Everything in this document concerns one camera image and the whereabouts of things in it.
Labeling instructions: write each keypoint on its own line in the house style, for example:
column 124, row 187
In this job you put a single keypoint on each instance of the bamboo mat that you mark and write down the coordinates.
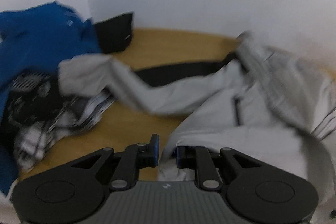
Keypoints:
column 121, row 125

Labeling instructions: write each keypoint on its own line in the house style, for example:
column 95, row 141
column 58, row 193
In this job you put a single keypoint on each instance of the blue garment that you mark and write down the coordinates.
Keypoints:
column 39, row 38

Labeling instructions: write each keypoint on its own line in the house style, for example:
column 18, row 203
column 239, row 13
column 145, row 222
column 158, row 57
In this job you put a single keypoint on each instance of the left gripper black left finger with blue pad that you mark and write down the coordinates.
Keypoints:
column 119, row 170

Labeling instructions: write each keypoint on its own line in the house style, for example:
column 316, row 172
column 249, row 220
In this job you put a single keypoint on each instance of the black patterned garment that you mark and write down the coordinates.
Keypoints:
column 34, row 98

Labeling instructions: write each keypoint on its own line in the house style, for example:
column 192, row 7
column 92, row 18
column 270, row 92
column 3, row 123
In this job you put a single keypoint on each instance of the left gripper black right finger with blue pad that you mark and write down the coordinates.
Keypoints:
column 214, row 170

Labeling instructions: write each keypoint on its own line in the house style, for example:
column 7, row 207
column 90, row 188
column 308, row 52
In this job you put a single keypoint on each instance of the grey and black jacket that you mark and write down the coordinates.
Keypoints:
column 268, row 104

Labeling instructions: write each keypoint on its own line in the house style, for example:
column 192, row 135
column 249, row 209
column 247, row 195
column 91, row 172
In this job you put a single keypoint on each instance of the black white plaid shirt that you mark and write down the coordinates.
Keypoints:
column 77, row 115

